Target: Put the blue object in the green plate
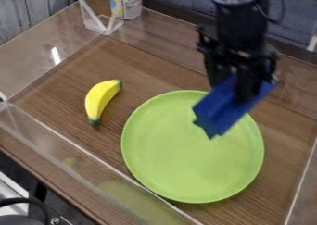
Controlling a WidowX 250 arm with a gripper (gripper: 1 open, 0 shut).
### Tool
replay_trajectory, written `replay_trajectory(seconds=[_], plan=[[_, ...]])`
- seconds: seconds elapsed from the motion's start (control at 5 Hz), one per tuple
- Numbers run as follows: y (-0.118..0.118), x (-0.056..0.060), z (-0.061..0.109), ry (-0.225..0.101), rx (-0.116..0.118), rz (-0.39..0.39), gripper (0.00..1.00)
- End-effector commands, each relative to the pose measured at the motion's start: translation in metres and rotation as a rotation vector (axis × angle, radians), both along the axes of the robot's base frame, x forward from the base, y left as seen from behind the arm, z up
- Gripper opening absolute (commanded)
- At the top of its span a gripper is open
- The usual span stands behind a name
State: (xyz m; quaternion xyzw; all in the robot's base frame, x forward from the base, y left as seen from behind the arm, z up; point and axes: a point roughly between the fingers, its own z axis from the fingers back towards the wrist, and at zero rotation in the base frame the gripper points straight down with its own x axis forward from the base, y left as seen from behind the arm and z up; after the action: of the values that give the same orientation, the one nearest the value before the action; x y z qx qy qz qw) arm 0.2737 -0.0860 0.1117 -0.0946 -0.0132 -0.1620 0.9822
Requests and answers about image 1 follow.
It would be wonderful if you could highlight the white labelled can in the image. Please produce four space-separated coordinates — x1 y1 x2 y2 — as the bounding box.
110 0 142 19

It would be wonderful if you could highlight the yellow toy banana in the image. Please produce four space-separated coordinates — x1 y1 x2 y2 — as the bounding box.
85 79 124 128

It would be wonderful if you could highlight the blue block object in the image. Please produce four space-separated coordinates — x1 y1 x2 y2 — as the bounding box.
192 74 278 139

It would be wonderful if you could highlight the black cable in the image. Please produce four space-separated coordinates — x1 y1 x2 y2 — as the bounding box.
0 196 51 225

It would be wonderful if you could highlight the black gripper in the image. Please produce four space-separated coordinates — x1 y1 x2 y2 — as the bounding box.
197 25 279 101

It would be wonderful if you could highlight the green plastic plate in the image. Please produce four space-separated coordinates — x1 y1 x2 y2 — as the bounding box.
122 90 265 204

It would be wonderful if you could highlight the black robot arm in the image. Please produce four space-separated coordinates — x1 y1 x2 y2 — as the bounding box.
197 0 287 102

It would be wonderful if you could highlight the clear acrylic enclosure wall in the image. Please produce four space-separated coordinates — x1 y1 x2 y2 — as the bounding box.
0 0 317 225

